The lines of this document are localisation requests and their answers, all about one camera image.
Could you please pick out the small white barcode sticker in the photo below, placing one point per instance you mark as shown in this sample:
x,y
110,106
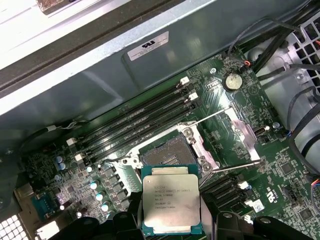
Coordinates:
x,y
257,206

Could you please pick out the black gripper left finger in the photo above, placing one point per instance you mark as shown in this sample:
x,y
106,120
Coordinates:
x,y
125,227

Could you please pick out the internal usb port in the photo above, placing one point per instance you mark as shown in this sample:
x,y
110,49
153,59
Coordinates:
x,y
260,131

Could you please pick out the white certification label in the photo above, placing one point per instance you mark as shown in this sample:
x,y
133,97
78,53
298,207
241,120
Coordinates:
x,y
147,46

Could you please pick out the teal top capacitor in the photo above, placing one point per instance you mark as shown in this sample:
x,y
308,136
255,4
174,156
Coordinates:
x,y
110,214
100,196
93,185
89,169
105,207

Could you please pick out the cpu socket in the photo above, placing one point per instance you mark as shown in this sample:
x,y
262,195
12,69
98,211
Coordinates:
x,y
170,152

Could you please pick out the blue serial port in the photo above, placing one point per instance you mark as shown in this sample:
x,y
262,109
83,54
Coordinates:
x,y
45,208

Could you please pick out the black ram slot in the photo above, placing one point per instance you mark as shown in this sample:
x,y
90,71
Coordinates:
x,y
140,135
128,111
136,127
132,119

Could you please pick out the black expansion slot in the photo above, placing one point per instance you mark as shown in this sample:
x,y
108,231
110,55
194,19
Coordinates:
x,y
218,185
226,200

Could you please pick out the silver cpu chip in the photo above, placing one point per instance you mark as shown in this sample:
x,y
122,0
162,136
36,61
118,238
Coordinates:
x,y
170,200

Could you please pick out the grey rear port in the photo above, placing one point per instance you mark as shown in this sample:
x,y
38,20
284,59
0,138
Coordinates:
x,y
24,192

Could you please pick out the black open pc case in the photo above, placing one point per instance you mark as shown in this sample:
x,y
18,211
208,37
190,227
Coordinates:
x,y
100,82

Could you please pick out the round coin battery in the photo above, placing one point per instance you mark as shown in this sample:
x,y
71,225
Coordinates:
x,y
232,82

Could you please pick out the green motherboard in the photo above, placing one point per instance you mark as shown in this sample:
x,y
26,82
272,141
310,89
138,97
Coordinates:
x,y
275,175

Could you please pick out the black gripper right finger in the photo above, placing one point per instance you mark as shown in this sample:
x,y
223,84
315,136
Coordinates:
x,y
225,227

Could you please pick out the silver board screw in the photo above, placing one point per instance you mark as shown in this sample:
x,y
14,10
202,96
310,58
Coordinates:
x,y
213,70

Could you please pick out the metal socket cover frame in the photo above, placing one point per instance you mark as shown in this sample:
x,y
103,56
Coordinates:
x,y
246,136

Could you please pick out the silver network port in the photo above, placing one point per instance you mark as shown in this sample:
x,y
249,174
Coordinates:
x,y
47,232

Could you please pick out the blue top capacitor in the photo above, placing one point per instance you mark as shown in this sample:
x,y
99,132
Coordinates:
x,y
59,159
62,166

